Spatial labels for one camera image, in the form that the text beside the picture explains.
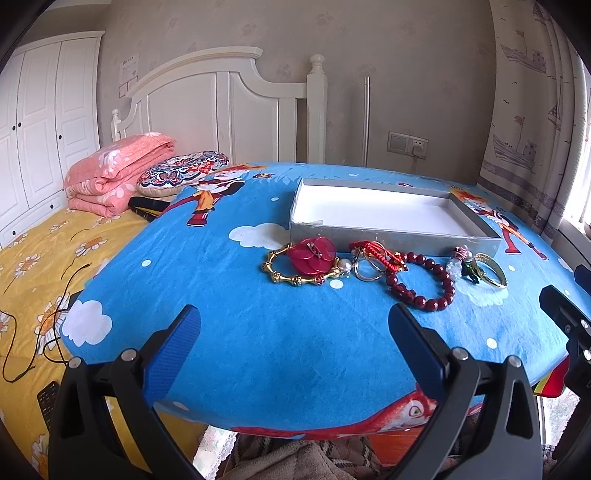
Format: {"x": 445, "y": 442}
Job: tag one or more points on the green glass pendant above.
{"x": 471, "y": 271}

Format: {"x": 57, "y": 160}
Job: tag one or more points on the grey shallow cardboard tray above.
{"x": 403, "y": 219}

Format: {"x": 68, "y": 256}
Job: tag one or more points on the white wooden headboard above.
{"x": 216, "y": 99}

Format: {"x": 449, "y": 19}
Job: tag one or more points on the grey wall socket panel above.
{"x": 402, "y": 143}

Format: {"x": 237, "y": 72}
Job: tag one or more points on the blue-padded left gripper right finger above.
{"x": 485, "y": 425}

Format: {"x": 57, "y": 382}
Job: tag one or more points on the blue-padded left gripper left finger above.
{"x": 83, "y": 441}

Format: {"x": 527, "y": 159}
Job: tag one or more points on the yellow floral bedsheet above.
{"x": 40, "y": 274}

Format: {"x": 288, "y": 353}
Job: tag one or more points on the patterned round cushion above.
{"x": 168, "y": 177}

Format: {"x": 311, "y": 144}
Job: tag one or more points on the black remote control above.
{"x": 46, "y": 399}

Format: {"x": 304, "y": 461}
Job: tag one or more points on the gold interlocking ring ornament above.
{"x": 367, "y": 267}

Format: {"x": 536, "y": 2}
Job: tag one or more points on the red flat pendant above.
{"x": 312, "y": 256}

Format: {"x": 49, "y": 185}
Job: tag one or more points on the white charger plug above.
{"x": 419, "y": 151}

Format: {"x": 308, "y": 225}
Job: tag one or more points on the blue cartoon print tablecloth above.
{"x": 271, "y": 358}

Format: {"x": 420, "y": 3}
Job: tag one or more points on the folded pink floral quilt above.
{"x": 103, "y": 182}

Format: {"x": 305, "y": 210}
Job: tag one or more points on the ship print curtain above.
{"x": 540, "y": 129}

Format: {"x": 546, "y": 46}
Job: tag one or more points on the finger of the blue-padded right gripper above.
{"x": 582, "y": 276}
{"x": 570, "y": 320}

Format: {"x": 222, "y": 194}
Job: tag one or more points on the paper notice on wall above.
{"x": 128, "y": 74}

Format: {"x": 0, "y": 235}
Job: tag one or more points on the white pearl bead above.
{"x": 345, "y": 265}

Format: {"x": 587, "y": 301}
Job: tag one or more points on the white wardrobe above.
{"x": 48, "y": 123}

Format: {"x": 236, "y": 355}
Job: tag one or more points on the silver metal pole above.
{"x": 366, "y": 120}

